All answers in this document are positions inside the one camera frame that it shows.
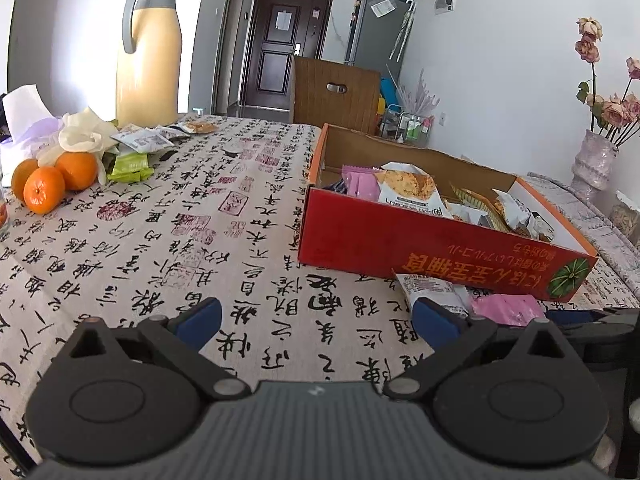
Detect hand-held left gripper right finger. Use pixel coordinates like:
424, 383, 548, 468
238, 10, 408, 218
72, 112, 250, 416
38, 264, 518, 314
382, 297, 578, 402

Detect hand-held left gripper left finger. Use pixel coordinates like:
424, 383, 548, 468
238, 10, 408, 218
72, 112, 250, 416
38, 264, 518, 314
62, 297, 252, 402

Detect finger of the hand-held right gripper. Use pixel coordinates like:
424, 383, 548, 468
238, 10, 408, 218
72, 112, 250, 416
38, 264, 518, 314
545, 308, 640, 372

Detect grey banded snack packet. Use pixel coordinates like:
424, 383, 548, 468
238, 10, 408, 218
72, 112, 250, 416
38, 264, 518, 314
394, 272, 472, 317

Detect pink snack packet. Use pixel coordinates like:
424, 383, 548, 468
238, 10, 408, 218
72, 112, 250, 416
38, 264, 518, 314
470, 294, 547, 327

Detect red cardboard box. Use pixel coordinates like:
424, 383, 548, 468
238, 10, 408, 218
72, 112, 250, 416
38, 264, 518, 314
298, 123, 600, 304

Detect pile of boxed snacks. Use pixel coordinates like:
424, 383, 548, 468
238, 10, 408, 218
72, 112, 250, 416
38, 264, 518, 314
322, 161, 557, 242

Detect clear storage jar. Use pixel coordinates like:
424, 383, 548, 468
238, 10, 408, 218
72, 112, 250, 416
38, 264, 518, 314
607, 190, 640, 249

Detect pink ribbed vase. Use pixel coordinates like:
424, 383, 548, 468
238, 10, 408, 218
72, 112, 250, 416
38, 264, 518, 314
571, 129, 619, 192

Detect small green packet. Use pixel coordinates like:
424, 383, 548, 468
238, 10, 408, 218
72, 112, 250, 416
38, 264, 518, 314
106, 152, 155, 185

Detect small white packet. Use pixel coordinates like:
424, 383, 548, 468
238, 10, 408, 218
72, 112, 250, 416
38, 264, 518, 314
111, 130, 176, 154

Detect orange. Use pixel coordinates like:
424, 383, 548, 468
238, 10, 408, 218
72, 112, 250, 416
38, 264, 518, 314
23, 167, 66, 215
11, 159, 40, 202
55, 152, 99, 191

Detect dried pink roses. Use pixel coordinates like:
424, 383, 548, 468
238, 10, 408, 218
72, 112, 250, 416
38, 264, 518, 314
575, 16, 640, 149

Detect black rod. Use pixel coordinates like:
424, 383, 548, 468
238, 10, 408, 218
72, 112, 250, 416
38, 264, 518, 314
0, 419, 32, 477

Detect white feather grass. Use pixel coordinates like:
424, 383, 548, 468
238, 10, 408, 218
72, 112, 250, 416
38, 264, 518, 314
385, 67, 442, 117

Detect blue plastic item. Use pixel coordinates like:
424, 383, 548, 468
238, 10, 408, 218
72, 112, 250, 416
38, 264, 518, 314
381, 77, 402, 112

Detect wooden chair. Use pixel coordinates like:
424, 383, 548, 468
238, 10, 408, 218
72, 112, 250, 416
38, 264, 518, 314
292, 56, 382, 137

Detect purple plastic bag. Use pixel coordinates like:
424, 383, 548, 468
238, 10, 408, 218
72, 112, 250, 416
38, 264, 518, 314
0, 117, 64, 172

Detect cream thermos jug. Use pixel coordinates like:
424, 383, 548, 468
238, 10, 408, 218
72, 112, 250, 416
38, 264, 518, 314
115, 0, 182, 127

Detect white tissue pack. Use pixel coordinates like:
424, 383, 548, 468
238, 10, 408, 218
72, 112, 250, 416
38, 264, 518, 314
2, 85, 54, 137

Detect dark brown door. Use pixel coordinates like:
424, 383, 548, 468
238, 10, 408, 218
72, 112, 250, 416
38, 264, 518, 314
240, 0, 336, 110

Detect white umbrella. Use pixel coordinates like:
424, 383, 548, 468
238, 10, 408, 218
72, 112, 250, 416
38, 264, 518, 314
389, 0, 417, 64

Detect grey refrigerator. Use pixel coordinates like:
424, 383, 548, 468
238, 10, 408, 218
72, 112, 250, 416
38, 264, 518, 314
346, 0, 416, 81

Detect wire rack with bottles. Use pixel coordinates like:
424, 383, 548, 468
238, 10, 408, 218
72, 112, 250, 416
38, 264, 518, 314
382, 105, 436, 147

